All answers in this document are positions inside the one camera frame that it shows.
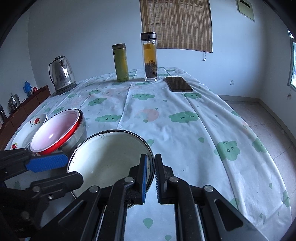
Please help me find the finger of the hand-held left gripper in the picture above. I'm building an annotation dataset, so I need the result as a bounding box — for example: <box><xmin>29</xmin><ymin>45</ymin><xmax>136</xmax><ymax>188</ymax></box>
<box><xmin>0</xmin><ymin>148</ymin><xmax>69</xmax><ymax>180</ymax></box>
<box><xmin>18</xmin><ymin>171</ymin><xmax>84</xmax><ymax>224</ymax></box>

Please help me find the white plate with red flowers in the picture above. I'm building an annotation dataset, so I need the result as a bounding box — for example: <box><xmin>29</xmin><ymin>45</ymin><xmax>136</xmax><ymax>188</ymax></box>
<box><xmin>10</xmin><ymin>113</ymin><xmax>48</xmax><ymax>150</ymax></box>

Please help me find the red plastic bowl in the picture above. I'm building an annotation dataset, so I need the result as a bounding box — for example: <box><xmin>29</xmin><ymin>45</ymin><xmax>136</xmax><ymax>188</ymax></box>
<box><xmin>30</xmin><ymin>109</ymin><xmax>84</xmax><ymax>156</ymax></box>

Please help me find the stainless steel electric kettle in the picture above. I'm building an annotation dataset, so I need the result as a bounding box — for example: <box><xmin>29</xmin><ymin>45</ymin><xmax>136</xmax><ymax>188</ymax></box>
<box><xmin>48</xmin><ymin>56</ymin><xmax>77</xmax><ymax>91</ymax></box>

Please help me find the steel rice cooker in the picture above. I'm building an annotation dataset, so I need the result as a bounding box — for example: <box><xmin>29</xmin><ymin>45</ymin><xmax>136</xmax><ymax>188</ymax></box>
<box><xmin>8</xmin><ymin>94</ymin><xmax>21</xmax><ymax>110</ymax></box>

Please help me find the blue thermos jug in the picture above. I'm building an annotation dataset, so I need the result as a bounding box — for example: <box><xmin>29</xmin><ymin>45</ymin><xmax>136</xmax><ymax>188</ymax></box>
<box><xmin>23</xmin><ymin>81</ymin><xmax>33</xmax><ymax>96</ymax></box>

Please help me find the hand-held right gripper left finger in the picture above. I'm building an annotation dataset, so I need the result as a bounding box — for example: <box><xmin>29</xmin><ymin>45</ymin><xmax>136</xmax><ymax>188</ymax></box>
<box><xmin>39</xmin><ymin>153</ymin><xmax>149</xmax><ymax>241</ymax></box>

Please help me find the pale green wall panel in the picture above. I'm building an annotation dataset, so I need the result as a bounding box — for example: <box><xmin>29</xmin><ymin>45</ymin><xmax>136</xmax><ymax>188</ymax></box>
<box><xmin>236</xmin><ymin>0</ymin><xmax>255</xmax><ymax>22</ymax></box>

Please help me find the glass tea bottle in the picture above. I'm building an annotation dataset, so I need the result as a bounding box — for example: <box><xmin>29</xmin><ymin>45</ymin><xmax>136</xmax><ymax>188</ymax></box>
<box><xmin>141</xmin><ymin>32</ymin><xmax>158</xmax><ymax>82</ymax></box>

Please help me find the green thermos bottle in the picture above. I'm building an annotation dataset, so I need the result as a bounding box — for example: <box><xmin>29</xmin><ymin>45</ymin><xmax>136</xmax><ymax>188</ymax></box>
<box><xmin>112</xmin><ymin>43</ymin><xmax>129</xmax><ymax>82</ymax></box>

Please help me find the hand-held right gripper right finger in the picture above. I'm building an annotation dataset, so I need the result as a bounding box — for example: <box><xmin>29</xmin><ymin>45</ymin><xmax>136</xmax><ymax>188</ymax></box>
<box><xmin>154</xmin><ymin>153</ymin><xmax>266</xmax><ymax>241</ymax></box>

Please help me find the stainless steel bowl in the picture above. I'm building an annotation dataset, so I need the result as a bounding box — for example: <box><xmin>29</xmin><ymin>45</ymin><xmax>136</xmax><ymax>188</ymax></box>
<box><xmin>62</xmin><ymin>116</ymin><xmax>87</xmax><ymax>154</ymax></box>

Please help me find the window frame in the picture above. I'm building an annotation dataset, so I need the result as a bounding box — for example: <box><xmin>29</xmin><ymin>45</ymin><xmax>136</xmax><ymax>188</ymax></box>
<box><xmin>287</xmin><ymin>29</ymin><xmax>296</xmax><ymax>89</ymax></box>

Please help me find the white enamel bowl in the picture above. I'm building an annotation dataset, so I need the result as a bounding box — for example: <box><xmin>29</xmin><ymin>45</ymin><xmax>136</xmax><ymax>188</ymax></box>
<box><xmin>67</xmin><ymin>130</ymin><xmax>155</xmax><ymax>208</ymax></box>

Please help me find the brown wooden sideboard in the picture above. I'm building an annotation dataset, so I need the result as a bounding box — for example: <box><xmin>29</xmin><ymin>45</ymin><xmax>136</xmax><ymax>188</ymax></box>
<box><xmin>0</xmin><ymin>85</ymin><xmax>51</xmax><ymax>151</ymax></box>

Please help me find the black kettle base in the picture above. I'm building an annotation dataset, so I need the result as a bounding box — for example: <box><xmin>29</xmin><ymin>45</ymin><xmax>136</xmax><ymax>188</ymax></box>
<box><xmin>55</xmin><ymin>82</ymin><xmax>78</xmax><ymax>95</ymax></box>

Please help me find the black smartphone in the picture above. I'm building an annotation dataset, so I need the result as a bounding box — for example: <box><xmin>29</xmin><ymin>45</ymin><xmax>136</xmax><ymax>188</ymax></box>
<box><xmin>166</xmin><ymin>76</ymin><xmax>193</xmax><ymax>92</ymax></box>

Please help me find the bamboo window blind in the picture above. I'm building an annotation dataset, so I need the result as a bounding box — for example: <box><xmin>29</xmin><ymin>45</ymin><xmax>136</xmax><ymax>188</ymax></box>
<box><xmin>139</xmin><ymin>0</ymin><xmax>213</xmax><ymax>52</ymax></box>

